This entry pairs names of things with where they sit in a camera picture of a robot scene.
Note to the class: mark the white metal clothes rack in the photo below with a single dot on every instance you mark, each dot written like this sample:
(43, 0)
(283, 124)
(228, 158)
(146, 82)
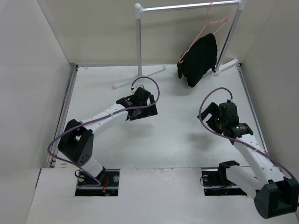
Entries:
(188, 35)

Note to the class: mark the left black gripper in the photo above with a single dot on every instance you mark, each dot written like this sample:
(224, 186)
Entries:
(149, 111)

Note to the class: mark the black trousers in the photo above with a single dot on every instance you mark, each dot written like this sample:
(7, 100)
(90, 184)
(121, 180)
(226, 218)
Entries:
(201, 58)

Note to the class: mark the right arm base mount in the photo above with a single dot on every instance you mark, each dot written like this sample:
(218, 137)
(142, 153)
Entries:
(214, 186)

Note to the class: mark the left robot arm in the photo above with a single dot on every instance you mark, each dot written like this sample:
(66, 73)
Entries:
(77, 142)

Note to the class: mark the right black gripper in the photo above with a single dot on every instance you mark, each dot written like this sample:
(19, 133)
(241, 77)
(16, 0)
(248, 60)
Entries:
(214, 110)

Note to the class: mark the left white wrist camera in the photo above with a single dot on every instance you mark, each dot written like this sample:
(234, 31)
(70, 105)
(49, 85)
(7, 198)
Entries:
(134, 88)

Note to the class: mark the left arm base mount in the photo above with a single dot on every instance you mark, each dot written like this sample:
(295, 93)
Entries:
(86, 186)

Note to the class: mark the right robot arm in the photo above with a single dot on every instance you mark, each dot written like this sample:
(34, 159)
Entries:
(272, 192)

